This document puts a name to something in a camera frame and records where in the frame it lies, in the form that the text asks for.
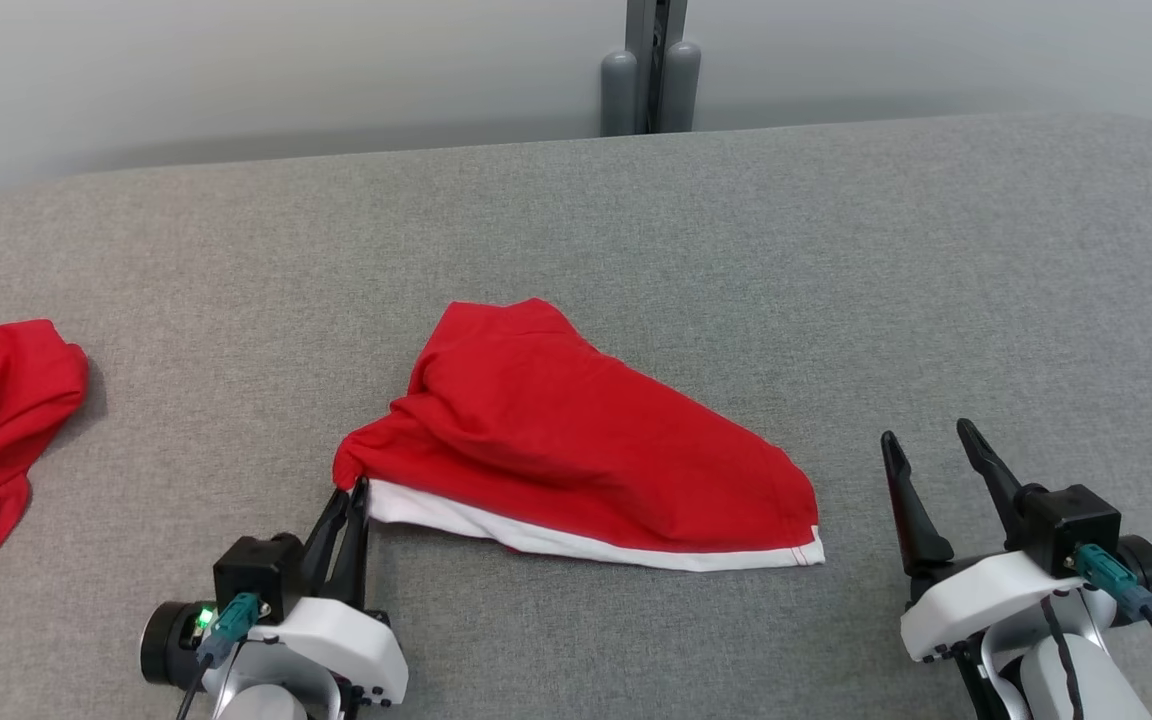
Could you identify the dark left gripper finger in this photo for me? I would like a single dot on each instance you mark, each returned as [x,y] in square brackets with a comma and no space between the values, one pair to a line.
[354,570]
[321,545]

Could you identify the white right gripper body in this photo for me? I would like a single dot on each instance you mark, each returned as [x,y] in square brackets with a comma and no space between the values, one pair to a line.
[986,595]

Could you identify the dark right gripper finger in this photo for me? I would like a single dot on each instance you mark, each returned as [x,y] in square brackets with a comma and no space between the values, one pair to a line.
[998,485]
[918,535]

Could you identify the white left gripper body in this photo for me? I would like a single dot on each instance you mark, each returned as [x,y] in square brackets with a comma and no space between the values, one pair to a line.
[346,645]

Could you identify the red garment with white hem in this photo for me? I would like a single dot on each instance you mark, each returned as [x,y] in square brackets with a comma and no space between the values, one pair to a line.
[556,430]

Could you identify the red garment with striped ribbing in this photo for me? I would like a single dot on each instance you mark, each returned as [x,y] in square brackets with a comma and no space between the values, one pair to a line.
[6,400]

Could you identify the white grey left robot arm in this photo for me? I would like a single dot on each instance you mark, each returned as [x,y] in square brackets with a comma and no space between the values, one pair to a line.
[256,700]

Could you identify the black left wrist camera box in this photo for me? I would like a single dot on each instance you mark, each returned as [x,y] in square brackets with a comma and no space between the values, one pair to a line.
[256,575]

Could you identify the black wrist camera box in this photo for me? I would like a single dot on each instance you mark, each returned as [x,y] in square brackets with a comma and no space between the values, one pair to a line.
[1071,525]
[256,575]

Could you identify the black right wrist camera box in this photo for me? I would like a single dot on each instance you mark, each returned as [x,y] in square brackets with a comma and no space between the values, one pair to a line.
[1071,525]

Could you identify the grey metal partition post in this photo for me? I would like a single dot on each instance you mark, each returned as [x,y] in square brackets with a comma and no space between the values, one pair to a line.
[641,30]

